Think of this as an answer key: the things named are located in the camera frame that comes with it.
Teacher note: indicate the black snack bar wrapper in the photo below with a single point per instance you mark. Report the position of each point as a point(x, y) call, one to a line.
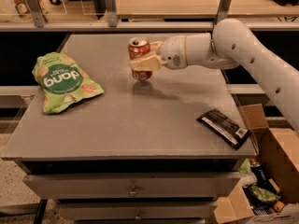
point(234, 135)

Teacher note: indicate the middle metal bracket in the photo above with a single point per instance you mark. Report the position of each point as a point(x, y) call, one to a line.
point(112, 18)

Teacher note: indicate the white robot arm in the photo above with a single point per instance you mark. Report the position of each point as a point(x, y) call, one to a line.
point(231, 44)

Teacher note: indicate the orange soda can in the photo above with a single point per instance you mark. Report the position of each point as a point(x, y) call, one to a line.
point(139, 46)

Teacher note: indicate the upper grey drawer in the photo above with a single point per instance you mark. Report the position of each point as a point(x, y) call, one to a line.
point(132, 185)

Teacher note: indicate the right metal bracket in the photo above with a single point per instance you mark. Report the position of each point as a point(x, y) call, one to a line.
point(223, 9)

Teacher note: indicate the dark bottle in box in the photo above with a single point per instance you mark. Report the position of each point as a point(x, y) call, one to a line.
point(258, 170)

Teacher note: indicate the grey drawer cabinet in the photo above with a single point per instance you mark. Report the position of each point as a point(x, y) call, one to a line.
point(133, 127)

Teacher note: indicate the green packet in box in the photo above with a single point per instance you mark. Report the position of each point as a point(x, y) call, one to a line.
point(264, 195)

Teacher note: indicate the green snack bag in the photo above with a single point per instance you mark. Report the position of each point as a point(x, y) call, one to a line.
point(63, 82)

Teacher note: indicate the left metal bracket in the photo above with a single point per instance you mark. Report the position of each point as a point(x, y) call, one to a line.
point(37, 13)

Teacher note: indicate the lower grey drawer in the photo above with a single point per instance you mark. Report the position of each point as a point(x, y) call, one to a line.
point(136, 210)

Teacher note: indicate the cardboard box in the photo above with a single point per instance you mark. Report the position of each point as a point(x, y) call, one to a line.
point(279, 155)

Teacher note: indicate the metal bracket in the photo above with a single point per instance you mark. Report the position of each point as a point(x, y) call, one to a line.
point(112, 18)
point(223, 9)
point(37, 13)

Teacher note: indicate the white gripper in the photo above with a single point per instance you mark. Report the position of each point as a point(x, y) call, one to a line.
point(173, 52)

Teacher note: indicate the grey drawer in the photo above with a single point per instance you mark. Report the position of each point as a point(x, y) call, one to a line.
point(132, 185)
point(136, 210)

